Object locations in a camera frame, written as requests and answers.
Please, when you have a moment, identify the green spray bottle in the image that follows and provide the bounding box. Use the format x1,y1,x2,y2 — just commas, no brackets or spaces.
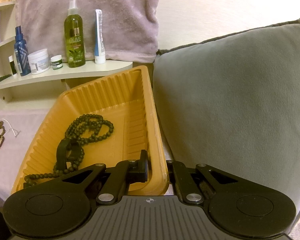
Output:
64,0,86,68

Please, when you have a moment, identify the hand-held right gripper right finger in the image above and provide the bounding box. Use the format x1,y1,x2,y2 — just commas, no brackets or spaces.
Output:
166,159,242,204

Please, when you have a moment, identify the white chain necklace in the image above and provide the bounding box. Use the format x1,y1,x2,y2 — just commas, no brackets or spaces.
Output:
1,118,22,137

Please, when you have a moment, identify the cream shelf unit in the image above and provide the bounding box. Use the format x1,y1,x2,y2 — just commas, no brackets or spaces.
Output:
0,1,133,111

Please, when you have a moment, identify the orange plastic tray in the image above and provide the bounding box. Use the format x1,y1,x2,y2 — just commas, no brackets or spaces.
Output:
10,65,169,196

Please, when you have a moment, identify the white and blue tube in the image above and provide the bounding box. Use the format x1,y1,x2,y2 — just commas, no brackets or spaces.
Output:
94,9,106,64

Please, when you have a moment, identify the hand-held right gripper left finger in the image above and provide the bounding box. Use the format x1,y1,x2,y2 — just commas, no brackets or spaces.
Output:
62,150,150,205

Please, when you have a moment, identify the black beaded necklace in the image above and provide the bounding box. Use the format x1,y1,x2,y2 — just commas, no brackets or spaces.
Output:
24,113,115,187

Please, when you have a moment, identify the small green jar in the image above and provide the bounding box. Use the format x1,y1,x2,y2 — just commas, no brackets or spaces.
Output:
50,55,63,70

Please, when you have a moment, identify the white cream jar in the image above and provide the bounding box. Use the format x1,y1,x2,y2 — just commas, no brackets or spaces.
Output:
27,48,51,75

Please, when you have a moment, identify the grey cushion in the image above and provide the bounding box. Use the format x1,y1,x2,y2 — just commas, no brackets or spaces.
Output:
152,15,300,211

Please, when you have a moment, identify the blue spray bottle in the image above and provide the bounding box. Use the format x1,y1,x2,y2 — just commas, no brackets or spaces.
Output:
14,26,32,77

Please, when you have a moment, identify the lilac hanging towel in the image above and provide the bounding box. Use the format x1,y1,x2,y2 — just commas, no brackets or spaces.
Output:
15,0,160,64

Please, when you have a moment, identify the black wristband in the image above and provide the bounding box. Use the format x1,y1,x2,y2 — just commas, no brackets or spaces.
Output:
56,138,84,173

